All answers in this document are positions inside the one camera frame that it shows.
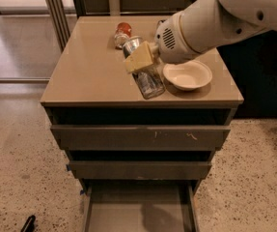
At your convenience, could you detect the grey drawer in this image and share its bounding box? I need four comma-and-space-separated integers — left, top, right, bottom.
69, 160, 211, 180
82, 184, 200, 232
51, 125, 230, 152

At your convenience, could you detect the orange soda can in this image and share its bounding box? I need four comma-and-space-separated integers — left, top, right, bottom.
114, 22, 132, 49

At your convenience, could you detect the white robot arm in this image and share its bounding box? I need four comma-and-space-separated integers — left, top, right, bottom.
125, 0, 277, 73

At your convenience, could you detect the black object on floor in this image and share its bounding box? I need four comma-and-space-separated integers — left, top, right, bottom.
20, 215, 36, 232

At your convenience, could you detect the grey top drawer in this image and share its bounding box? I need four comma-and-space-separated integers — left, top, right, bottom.
51, 125, 230, 152

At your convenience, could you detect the metal frame post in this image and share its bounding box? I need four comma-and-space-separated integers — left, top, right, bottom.
45, 0, 70, 51

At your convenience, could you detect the grey bottom drawer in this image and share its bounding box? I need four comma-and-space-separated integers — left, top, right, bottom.
82, 184, 200, 232

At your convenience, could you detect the grey middle drawer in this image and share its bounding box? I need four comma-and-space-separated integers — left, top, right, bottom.
69, 160, 211, 180

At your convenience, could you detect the silver redbull can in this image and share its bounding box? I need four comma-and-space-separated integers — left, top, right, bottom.
123, 37, 165, 100

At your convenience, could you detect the grey drawer cabinet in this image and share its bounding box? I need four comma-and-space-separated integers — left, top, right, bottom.
41, 16, 243, 189

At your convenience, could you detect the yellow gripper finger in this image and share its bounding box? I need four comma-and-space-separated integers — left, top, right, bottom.
123, 41, 159, 73

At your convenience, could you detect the white paper bowl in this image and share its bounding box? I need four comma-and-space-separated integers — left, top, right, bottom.
163, 61, 212, 91

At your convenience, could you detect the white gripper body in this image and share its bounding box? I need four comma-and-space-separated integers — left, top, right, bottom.
154, 11, 203, 64

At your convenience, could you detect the blue pepsi can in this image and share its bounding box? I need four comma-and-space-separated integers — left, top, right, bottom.
156, 19, 166, 30

